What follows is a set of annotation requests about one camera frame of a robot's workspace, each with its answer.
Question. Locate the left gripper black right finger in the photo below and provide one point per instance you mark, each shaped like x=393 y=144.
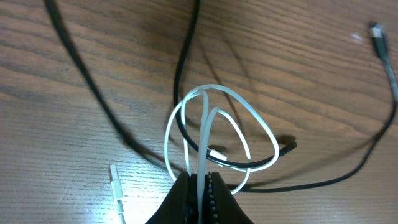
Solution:
x=219 y=205

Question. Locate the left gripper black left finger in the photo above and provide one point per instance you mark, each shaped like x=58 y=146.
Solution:
x=180 y=205

